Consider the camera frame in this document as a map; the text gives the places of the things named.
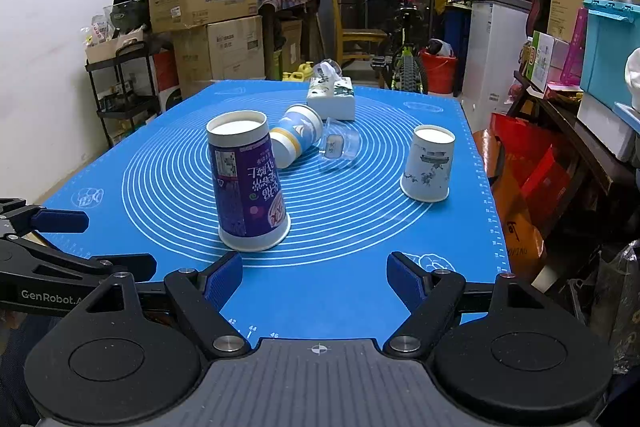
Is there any white chest freezer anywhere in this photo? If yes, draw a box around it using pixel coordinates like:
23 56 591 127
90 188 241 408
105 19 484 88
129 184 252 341
461 0 532 114

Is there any light blue storage bin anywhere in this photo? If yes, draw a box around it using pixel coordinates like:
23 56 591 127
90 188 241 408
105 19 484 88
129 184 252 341
580 0 640 108

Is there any white flat box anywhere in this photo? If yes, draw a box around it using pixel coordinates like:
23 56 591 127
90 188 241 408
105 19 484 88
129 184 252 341
576 93 640 164

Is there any black wheeled shelf cart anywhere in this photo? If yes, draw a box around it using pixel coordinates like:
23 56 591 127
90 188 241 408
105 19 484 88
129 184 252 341
84 38 162 148

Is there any blue and white paper cup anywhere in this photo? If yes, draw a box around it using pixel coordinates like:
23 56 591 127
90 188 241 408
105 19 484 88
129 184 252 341
269 104 325 170

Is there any red paper bag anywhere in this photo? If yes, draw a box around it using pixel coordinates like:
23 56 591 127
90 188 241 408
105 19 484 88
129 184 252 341
489 112 577 230

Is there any clear crumpled plastic bag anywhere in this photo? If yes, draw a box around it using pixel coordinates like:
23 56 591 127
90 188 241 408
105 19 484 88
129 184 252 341
589 239 640 376

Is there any dark wooden side table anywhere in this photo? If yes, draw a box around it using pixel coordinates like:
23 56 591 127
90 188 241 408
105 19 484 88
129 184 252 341
257 0 322 81

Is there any clear plastic cup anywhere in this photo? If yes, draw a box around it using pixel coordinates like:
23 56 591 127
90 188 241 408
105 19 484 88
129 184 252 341
318 117 362 172

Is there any green and white carton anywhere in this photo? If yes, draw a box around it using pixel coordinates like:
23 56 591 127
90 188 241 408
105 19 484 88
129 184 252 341
529 31 571 90

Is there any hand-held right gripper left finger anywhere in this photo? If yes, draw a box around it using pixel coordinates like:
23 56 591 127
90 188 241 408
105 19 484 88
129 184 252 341
75 251 252 355

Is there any person's dark trouser leg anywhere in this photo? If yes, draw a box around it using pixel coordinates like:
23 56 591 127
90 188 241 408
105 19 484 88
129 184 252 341
0 311 63 427

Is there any white floral paper cup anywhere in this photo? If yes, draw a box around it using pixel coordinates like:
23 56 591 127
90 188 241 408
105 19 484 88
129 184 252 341
400 125 456 202

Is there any plain brown cardboard box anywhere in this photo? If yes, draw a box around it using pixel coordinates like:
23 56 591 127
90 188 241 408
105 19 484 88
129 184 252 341
206 15 266 82

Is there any red plastic bucket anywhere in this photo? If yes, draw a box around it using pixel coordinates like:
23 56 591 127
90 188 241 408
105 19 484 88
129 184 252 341
419 48 459 96

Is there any cardboard box with green print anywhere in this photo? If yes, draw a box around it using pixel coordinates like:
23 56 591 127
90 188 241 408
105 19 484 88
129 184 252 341
171 27 215 100

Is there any black helmet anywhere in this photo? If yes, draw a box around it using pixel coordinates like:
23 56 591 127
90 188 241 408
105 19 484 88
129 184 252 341
111 0 151 32

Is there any white patterned tissue box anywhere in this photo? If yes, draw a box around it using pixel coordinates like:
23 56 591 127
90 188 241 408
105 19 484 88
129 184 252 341
305 61 356 122

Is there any yellow plastic jug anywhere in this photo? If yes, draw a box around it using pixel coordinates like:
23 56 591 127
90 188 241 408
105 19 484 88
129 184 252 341
281 62 317 82

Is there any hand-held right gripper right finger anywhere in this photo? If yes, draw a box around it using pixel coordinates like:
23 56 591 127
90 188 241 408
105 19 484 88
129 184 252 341
384 251 552 355

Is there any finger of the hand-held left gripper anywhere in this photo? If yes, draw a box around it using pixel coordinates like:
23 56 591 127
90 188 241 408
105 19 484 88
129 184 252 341
0 198 90 239
0 238 158 284

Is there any blue silicone baking mat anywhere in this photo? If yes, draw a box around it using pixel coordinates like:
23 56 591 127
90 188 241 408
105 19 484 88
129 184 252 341
37 79 511 351

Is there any wooden chair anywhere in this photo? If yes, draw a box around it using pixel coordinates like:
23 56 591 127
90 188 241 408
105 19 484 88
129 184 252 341
327 0 389 68

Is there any black and green bicycle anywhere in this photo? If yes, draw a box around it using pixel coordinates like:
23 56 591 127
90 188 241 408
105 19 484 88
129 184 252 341
348 0 432 96

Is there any small cardboard box under table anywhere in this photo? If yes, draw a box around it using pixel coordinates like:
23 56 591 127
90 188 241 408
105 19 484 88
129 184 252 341
276 19 304 76

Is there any purple paper cup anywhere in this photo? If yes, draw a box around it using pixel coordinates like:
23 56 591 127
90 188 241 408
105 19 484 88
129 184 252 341
206 110 292 252

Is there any orange paper bag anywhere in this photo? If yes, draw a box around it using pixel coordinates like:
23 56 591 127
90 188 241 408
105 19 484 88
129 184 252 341
472 129 547 279

